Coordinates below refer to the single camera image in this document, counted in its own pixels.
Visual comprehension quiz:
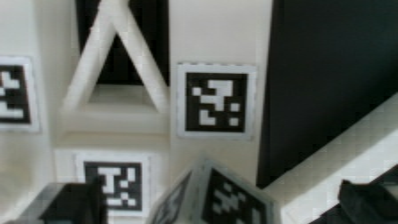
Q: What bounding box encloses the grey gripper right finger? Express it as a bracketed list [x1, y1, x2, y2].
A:
[310, 174, 398, 224]

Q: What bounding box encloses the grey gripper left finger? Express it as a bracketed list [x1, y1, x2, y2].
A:
[11, 178, 107, 224]

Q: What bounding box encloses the white tagged block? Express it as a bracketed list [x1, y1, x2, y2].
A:
[148, 158, 278, 224]

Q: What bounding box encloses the white chair back frame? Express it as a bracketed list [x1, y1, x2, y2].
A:
[0, 0, 271, 191]

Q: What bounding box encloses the white chair seat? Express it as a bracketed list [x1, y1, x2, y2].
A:
[56, 147, 169, 224]

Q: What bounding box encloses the white front rail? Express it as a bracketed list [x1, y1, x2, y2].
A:
[263, 94, 398, 224]

